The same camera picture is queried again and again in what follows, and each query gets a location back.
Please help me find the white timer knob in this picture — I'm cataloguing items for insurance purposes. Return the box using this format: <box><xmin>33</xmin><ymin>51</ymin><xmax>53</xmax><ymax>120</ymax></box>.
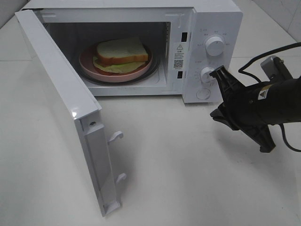
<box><xmin>200</xmin><ymin>67</ymin><xmax>216</xmax><ymax>85</ymax></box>

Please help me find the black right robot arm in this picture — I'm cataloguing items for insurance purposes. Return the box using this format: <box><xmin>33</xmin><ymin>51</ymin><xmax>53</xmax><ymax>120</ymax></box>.
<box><xmin>210</xmin><ymin>66</ymin><xmax>301</xmax><ymax>153</ymax></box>

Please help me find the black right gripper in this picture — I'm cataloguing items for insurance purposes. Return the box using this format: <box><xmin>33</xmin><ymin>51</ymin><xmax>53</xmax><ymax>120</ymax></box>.
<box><xmin>209</xmin><ymin>66</ymin><xmax>276</xmax><ymax>153</ymax></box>

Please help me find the white warning sticker QR code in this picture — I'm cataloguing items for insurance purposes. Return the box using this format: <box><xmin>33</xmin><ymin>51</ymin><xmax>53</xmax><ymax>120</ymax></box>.
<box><xmin>172</xmin><ymin>42</ymin><xmax>188</xmax><ymax>71</ymax></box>

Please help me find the toast sandwich with lettuce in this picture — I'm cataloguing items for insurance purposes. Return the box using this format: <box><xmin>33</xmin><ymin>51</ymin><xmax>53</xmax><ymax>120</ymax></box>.
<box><xmin>93</xmin><ymin>37</ymin><xmax>149</xmax><ymax>74</ymax></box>

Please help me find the round white door-release button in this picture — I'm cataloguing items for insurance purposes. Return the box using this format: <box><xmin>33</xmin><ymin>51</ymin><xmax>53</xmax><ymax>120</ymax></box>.
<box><xmin>196</xmin><ymin>89</ymin><xmax>211</xmax><ymax>100</ymax></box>

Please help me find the pink round plate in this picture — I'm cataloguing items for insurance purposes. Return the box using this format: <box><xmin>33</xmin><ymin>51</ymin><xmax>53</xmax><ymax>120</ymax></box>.
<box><xmin>79</xmin><ymin>43</ymin><xmax>154</xmax><ymax>83</ymax></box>

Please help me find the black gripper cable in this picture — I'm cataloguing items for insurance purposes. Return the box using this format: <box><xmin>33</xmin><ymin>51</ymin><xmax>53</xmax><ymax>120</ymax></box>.
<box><xmin>238</xmin><ymin>41</ymin><xmax>301</xmax><ymax>151</ymax></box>

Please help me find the white microwave oven body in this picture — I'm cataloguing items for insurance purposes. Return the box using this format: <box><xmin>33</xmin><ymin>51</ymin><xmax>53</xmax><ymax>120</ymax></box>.
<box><xmin>20</xmin><ymin>0</ymin><xmax>243</xmax><ymax>103</ymax></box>

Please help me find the white microwave door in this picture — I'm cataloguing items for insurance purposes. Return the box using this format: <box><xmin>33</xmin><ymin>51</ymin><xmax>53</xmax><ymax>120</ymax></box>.
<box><xmin>16</xmin><ymin>10</ymin><xmax>126</xmax><ymax>216</ymax></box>

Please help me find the upper white power knob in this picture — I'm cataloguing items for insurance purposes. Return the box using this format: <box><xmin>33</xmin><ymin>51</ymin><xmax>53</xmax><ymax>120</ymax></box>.
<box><xmin>205</xmin><ymin>35</ymin><xmax>225</xmax><ymax>57</ymax></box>

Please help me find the glass microwave turntable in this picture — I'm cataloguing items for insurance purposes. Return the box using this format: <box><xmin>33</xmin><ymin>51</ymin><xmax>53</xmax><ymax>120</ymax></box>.
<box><xmin>80</xmin><ymin>59</ymin><xmax>160</xmax><ymax>86</ymax></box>

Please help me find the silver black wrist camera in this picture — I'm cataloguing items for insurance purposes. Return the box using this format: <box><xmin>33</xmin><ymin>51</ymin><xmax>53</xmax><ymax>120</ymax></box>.
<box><xmin>260</xmin><ymin>56</ymin><xmax>293</xmax><ymax>83</ymax></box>

